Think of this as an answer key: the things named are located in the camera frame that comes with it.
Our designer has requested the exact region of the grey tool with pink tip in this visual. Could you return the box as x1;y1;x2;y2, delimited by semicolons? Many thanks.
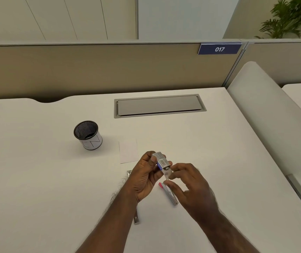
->
159;182;179;206

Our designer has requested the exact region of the beige desk partition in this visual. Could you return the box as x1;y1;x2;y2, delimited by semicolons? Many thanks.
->
0;41;248;101
224;38;301;89

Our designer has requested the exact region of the person's right forearm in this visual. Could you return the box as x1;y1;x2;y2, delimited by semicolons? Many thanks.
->
195;207;261;253

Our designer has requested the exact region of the green potted plant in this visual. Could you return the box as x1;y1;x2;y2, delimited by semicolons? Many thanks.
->
254;0;301;39

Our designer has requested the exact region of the blue desk sign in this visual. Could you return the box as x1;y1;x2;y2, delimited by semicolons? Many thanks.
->
198;43;242;55

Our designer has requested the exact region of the small grey cardboard box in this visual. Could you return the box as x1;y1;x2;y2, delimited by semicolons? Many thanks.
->
152;152;173;171

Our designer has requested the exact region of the white side divider panel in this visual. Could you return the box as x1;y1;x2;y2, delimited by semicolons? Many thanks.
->
226;61;301;177

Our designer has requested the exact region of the grey cable tray cover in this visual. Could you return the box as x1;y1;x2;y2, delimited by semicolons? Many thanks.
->
114;94;207;119

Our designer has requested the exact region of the white paper sheet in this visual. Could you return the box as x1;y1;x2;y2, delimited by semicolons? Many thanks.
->
119;139;139;164

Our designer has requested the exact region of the person's left hand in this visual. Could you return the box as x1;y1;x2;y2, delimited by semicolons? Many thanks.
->
125;151;167;204

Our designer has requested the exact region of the person's right hand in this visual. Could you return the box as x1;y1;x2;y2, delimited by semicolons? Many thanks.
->
164;163;221;225

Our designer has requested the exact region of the black mesh pen cup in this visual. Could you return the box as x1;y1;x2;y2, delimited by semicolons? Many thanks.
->
73;121;103;150

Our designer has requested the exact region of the silver metal tool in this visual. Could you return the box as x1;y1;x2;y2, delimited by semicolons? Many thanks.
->
126;170;141;225

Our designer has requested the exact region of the person's left forearm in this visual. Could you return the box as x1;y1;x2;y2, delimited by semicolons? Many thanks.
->
75;185;140;253

